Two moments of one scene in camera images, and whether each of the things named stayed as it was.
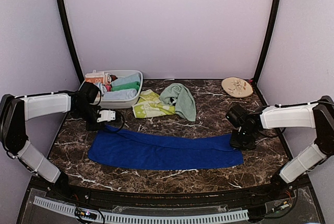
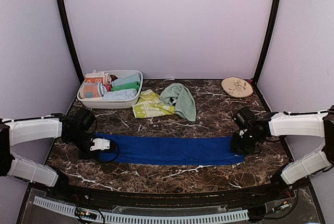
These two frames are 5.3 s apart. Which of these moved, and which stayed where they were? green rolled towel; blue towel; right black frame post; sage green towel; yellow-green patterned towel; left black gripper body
Moved: blue towel; left black gripper body
Stayed: sage green towel; yellow-green patterned towel; green rolled towel; right black frame post
